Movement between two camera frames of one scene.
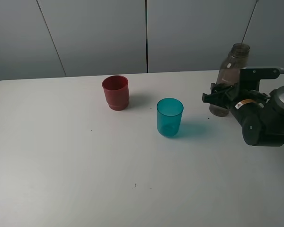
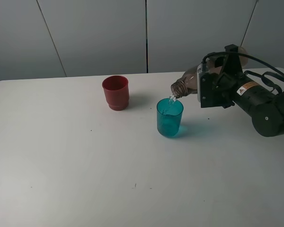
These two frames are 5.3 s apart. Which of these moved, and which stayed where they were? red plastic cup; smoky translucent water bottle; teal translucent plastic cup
Moved: smoky translucent water bottle
Stayed: red plastic cup; teal translucent plastic cup
